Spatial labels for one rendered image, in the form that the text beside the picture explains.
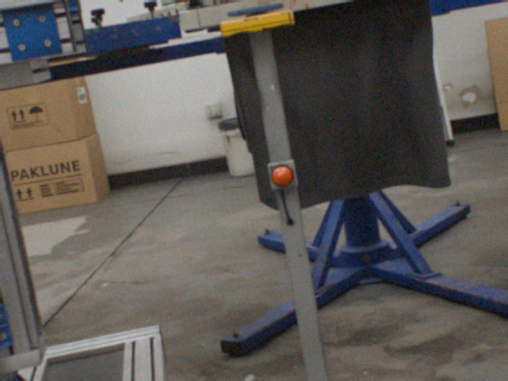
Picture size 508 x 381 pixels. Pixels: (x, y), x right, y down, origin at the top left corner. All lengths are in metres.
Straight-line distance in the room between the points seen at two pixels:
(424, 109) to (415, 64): 0.10
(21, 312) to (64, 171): 4.57
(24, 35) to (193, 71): 5.09
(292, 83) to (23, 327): 0.77
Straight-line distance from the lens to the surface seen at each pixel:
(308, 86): 2.19
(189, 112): 6.92
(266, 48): 1.90
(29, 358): 2.14
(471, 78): 6.89
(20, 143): 6.72
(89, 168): 6.61
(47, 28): 1.83
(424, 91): 2.20
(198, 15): 2.11
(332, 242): 3.40
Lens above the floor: 0.93
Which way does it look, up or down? 9 degrees down
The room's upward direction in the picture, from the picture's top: 10 degrees counter-clockwise
